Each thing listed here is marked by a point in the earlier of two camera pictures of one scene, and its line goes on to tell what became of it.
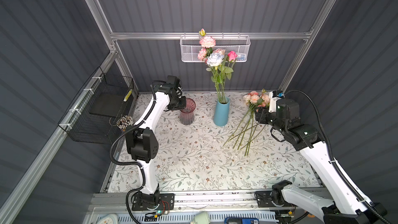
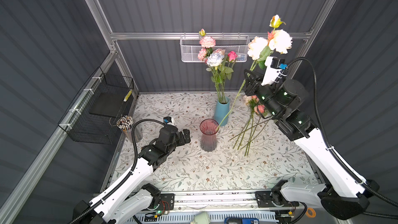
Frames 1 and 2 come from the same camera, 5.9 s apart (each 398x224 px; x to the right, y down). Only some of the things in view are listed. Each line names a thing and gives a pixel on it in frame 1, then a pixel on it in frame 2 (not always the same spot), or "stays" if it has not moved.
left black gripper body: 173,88 to 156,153
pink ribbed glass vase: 187,114 to 208,128
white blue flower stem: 215,59 stays
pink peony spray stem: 208,42 stays
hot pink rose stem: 231,56 stays
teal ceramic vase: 222,111 stays
